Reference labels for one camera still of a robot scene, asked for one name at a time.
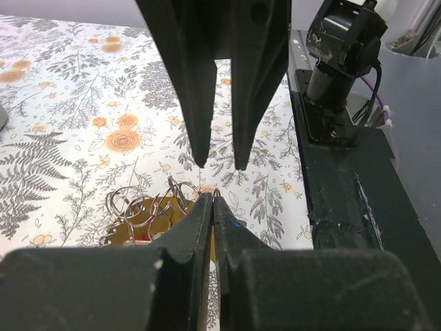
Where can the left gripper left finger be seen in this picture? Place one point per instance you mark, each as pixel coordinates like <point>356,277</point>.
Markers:
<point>162,286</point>

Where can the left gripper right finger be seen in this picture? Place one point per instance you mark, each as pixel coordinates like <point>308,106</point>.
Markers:
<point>262,288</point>

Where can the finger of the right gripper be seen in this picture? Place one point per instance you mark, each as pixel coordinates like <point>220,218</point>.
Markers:
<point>179,32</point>
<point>254,36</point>

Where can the red key tag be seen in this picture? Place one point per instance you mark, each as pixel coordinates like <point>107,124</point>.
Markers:
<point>135,243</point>

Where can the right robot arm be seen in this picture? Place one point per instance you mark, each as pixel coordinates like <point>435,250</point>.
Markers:
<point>344,38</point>

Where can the floral table mat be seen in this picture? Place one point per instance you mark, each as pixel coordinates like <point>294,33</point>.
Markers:
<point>91,109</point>

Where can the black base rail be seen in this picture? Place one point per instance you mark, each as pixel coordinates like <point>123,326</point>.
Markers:
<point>338,208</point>

